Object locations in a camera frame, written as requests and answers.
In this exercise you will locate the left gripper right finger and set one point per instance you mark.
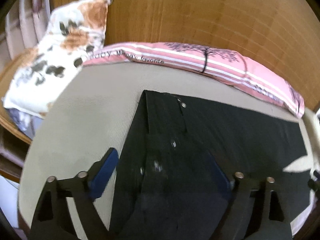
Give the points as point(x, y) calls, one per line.
point(258, 207)

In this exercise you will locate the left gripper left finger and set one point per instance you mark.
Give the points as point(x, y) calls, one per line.
point(52, 218)

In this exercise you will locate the black denim pants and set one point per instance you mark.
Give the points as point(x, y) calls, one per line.
point(173, 174)

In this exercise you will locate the grey floral cushion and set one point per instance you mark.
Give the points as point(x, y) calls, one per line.
point(28, 124)

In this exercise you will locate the beige woven bed mat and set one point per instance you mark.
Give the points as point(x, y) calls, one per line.
point(95, 111)

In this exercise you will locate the pink striped long pillow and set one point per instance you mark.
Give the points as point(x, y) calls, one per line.
point(227, 66)

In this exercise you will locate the wooden bamboo headboard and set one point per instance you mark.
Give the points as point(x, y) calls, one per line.
point(283, 35)

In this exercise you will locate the white floral pillow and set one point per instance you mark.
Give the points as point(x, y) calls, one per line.
point(75, 31)

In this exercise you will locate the beige patterned curtain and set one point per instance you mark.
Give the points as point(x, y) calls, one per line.
point(25, 23)

